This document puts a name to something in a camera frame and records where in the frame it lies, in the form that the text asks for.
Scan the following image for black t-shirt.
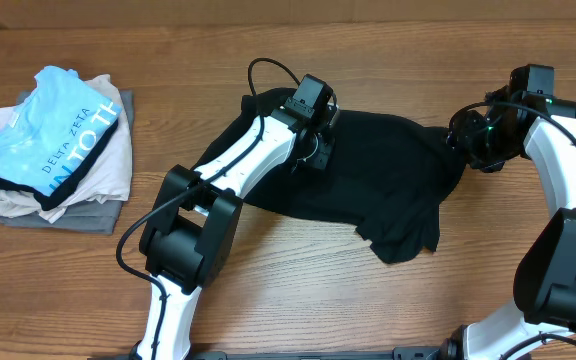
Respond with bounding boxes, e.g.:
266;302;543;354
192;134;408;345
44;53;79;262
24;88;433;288
192;87;469;265

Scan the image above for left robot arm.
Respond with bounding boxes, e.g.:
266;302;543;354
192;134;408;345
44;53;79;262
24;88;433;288
129;75;339;359

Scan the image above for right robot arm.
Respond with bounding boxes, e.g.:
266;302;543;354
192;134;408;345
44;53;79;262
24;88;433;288
431;64;576;359

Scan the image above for beige folded shirt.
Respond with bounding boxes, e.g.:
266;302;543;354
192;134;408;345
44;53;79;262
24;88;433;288
0;74;134;225

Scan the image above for grey folded shirt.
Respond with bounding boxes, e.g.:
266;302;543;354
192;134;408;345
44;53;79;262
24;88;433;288
0;89;135;236

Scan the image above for light blue folded shirt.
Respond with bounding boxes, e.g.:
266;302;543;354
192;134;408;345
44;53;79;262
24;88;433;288
0;66;122;196

